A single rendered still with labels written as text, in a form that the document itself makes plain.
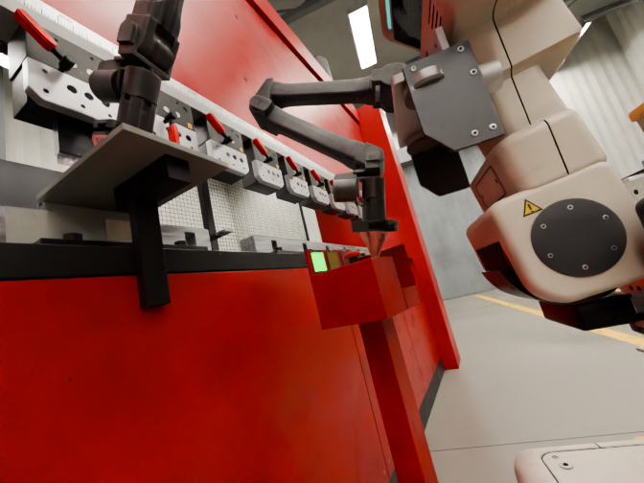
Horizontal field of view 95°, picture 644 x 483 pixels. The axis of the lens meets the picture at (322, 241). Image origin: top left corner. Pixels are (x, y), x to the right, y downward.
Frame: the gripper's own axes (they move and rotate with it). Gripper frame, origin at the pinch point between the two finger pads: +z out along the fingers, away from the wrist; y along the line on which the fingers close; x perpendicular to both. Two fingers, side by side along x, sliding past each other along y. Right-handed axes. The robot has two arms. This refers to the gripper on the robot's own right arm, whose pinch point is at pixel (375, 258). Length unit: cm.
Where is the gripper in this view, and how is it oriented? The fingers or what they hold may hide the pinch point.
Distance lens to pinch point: 73.8
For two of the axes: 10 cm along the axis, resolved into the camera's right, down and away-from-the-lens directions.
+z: 0.1, 10.0, -0.4
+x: -6.0, -0.2, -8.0
